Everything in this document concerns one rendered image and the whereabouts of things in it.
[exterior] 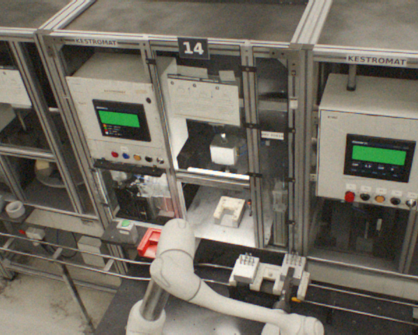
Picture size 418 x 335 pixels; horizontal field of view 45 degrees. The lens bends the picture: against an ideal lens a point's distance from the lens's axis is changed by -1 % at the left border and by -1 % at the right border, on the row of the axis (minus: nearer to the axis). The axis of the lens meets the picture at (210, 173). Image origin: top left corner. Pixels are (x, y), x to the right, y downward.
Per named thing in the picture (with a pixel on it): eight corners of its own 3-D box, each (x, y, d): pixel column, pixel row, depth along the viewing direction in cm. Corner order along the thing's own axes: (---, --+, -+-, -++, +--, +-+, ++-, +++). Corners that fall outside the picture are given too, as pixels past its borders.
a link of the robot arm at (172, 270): (202, 292, 183) (203, 263, 194) (164, 269, 175) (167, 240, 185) (177, 307, 190) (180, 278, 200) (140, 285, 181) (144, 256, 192)
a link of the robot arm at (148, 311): (121, 350, 235) (128, 310, 251) (155, 356, 238) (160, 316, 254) (158, 247, 186) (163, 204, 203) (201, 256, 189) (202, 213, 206)
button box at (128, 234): (121, 242, 270) (116, 227, 262) (127, 231, 275) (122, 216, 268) (134, 244, 267) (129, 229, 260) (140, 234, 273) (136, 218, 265)
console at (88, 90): (88, 161, 251) (62, 80, 221) (115, 127, 270) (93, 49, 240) (167, 172, 238) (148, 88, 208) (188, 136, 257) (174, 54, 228)
